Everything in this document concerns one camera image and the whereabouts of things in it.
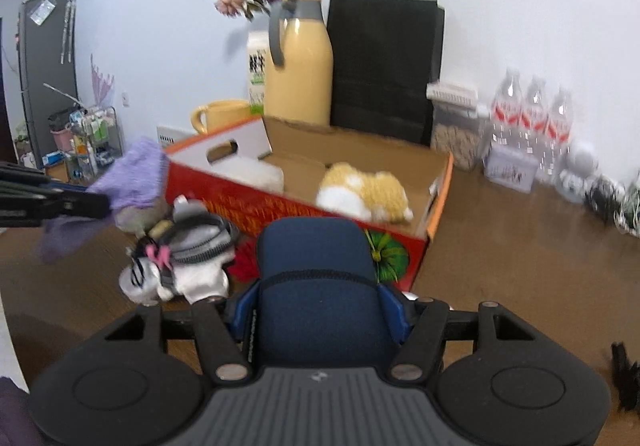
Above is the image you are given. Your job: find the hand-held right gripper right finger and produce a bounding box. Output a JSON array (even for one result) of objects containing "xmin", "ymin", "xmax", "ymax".
[{"xmin": 377, "ymin": 283, "xmax": 538, "ymax": 382}]

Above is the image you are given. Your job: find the black cable coil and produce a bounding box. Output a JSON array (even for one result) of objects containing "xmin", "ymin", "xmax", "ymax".
[{"xmin": 132, "ymin": 211, "xmax": 241, "ymax": 271}]

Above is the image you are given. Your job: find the dark blue case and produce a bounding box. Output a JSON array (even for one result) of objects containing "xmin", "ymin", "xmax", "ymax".
[{"xmin": 255, "ymin": 218, "xmax": 401, "ymax": 369}]

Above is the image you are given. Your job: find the white face mask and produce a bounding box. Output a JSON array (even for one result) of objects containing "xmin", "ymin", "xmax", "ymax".
[{"xmin": 119, "ymin": 253, "xmax": 232, "ymax": 304}]

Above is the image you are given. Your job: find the red cardboard box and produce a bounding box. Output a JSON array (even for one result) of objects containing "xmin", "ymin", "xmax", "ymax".
[{"xmin": 164, "ymin": 115, "xmax": 455, "ymax": 294}]

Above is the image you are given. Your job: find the clear water bottle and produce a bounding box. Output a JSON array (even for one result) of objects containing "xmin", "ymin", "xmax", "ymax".
[
  {"xmin": 542, "ymin": 86, "xmax": 575, "ymax": 187},
  {"xmin": 520, "ymin": 74, "xmax": 548, "ymax": 161},
  {"xmin": 490, "ymin": 68, "xmax": 523, "ymax": 161}
]

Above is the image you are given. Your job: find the white booklet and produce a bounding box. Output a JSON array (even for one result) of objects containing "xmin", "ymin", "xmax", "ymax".
[{"xmin": 156, "ymin": 126, "xmax": 193, "ymax": 145}]

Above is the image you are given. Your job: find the pink bin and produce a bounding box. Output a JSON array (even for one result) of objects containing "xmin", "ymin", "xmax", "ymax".
[{"xmin": 49, "ymin": 123, "xmax": 76, "ymax": 151}]

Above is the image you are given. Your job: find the white robot toy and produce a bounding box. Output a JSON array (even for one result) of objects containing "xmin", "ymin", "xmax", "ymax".
[{"xmin": 559, "ymin": 143, "xmax": 600, "ymax": 204}]

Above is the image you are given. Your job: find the dark grey fridge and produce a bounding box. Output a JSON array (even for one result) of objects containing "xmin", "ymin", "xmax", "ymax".
[{"xmin": 17, "ymin": 0, "xmax": 81, "ymax": 167}]

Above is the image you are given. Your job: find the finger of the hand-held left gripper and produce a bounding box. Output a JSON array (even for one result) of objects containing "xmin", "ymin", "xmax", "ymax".
[
  {"xmin": 0, "ymin": 190, "xmax": 111, "ymax": 228},
  {"xmin": 0, "ymin": 163, "xmax": 93, "ymax": 191}
]

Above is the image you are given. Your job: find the wire storage rack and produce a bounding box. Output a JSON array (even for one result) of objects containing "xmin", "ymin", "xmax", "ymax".
[{"xmin": 65, "ymin": 106, "xmax": 126, "ymax": 184}]

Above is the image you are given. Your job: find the purple knitted cloth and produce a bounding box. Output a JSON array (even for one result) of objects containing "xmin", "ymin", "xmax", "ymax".
[{"xmin": 37, "ymin": 137, "xmax": 170, "ymax": 264}]

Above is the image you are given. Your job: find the black paper bag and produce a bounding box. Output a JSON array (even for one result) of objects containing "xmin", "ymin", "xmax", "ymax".
[{"xmin": 326, "ymin": 0, "xmax": 447, "ymax": 147}]

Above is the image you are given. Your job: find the white plush item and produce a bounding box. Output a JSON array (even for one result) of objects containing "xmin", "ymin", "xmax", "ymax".
[{"xmin": 220, "ymin": 157, "xmax": 286, "ymax": 194}]

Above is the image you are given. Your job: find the yellow thermos jug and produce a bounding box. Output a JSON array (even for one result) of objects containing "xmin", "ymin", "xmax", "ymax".
[{"xmin": 263, "ymin": 0, "xmax": 335, "ymax": 127}]

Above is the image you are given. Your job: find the dark purple clothing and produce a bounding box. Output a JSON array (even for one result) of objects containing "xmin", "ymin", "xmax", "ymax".
[{"xmin": 0, "ymin": 376, "xmax": 46, "ymax": 446}]

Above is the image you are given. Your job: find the black hair clip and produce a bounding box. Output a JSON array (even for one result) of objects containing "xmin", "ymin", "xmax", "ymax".
[{"xmin": 610, "ymin": 341, "xmax": 640, "ymax": 412}]

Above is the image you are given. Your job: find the purple wall sticker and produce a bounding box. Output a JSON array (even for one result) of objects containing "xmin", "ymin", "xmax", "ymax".
[{"xmin": 90, "ymin": 53, "xmax": 116, "ymax": 106}]

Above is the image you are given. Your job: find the clear seed container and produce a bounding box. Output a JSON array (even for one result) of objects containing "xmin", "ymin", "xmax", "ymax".
[{"xmin": 426, "ymin": 80, "xmax": 488, "ymax": 171}]

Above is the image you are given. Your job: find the grey printed tin box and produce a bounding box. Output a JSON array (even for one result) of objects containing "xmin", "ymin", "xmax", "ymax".
[{"xmin": 482, "ymin": 145, "xmax": 540, "ymax": 195}]

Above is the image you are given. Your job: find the yellow mug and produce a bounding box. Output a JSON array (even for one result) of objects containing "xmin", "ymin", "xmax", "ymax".
[{"xmin": 191, "ymin": 100, "xmax": 264, "ymax": 135}]

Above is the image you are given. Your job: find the yellow and white plush toy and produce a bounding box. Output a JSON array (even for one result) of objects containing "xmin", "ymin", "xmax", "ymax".
[{"xmin": 316, "ymin": 162, "xmax": 415, "ymax": 225}]

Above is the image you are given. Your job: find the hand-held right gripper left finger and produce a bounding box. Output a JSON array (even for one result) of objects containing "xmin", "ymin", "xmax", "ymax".
[{"xmin": 102, "ymin": 278, "xmax": 263, "ymax": 384}]

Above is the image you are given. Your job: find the iridescent plastic bag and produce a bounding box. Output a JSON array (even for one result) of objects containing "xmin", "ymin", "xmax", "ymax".
[{"xmin": 115, "ymin": 196, "xmax": 173, "ymax": 234}]

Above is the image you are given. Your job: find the white milk carton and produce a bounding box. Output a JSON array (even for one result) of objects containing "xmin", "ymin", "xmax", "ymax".
[{"xmin": 246, "ymin": 30, "xmax": 273, "ymax": 115}]

